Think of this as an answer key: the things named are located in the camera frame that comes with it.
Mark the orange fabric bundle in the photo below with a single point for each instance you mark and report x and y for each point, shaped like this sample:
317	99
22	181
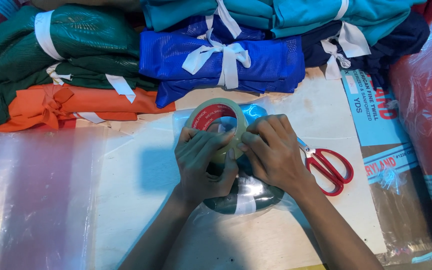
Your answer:
88	103

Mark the red fabric roll in plastic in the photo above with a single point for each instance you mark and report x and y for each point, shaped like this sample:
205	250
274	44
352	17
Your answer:
426	105

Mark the clear packing tape roll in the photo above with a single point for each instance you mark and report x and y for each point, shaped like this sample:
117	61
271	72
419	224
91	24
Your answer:
201	112

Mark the person's right hand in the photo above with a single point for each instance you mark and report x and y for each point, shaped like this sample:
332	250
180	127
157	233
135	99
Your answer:
276	157

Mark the large green mesh fabric bundle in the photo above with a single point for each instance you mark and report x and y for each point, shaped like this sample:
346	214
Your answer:
88	33

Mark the teal fabric bundle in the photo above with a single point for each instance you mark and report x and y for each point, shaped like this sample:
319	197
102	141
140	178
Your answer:
369	15
178	11

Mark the stack of clear plastic bags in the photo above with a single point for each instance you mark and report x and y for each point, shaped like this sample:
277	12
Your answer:
32	195

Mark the brown fabric bolt blue label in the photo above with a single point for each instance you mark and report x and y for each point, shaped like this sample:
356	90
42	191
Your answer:
388	165

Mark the bagged dark green fabric bundle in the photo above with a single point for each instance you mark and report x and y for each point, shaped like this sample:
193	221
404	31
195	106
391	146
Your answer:
249	195

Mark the navy fabric bundle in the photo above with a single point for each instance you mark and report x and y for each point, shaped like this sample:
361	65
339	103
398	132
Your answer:
396	41

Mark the royal blue mesh fabric bundle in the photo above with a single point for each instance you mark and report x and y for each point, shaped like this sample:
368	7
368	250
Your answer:
268	63

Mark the person's left hand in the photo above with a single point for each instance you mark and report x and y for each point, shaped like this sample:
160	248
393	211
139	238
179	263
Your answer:
195	168

